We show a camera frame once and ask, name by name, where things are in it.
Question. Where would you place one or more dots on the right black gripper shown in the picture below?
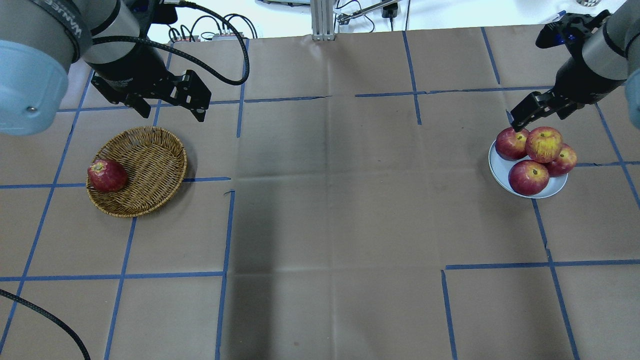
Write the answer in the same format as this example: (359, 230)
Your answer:
(580, 81)

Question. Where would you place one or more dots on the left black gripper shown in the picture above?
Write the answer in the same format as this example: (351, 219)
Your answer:
(131, 68)

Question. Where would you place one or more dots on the red yellow apple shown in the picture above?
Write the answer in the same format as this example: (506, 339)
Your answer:
(543, 144)

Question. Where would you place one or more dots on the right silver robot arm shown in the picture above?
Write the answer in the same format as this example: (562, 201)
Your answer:
(604, 54)

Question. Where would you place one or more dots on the red apple plate left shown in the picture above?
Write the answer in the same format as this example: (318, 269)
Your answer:
(511, 145)

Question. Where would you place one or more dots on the red apple plate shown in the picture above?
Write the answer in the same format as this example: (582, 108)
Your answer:
(511, 145)
(564, 163)
(528, 178)

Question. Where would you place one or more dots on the red apple plate back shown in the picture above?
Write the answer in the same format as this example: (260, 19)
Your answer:
(564, 163)

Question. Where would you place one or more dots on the woven wicker basket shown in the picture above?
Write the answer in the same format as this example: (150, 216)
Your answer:
(155, 161)

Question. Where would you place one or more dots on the silver metal plate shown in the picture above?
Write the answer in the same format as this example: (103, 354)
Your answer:
(499, 169)

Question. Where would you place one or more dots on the red apple plate front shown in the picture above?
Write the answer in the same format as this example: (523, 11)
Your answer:
(528, 178)

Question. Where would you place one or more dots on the dark red apple in basket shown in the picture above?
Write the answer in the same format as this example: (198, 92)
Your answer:
(107, 176)

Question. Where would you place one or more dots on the long metal rod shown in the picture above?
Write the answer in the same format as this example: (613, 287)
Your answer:
(388, 9)

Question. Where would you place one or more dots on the aluminium frame post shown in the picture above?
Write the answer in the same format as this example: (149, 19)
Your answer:
(322, 17)

